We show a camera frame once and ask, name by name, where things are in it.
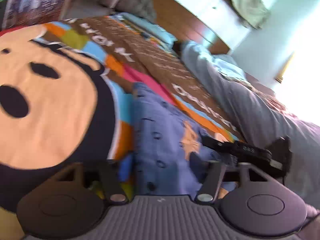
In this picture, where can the light blue pillow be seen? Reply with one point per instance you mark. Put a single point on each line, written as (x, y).
(153, 29)

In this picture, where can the bicycle print wardrobe curtain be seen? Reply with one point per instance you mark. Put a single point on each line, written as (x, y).
(29, 12)

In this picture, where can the colourful cartoon bed blanket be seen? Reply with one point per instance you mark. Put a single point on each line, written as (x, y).
(66, 96)

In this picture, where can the beige hanging cloth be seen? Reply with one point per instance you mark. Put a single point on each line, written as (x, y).
(253, 13)

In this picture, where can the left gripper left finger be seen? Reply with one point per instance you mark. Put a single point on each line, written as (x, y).
(125, 167)

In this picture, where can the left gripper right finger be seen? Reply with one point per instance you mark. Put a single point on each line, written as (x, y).
(197, 166)

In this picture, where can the blue printed pants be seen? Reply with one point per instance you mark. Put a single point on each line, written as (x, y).
(164, 139)

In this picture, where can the white wardrobe cabinet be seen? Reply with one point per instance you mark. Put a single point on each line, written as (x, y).
(220, 17)

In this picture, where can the wooden bed headboard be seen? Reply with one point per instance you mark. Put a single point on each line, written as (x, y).
(181, 23)

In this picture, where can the grey crumpled duvet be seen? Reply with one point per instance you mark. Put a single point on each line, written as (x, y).
(258, 123)

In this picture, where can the grey bedside cabinet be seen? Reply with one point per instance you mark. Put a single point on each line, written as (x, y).
(83, 9)

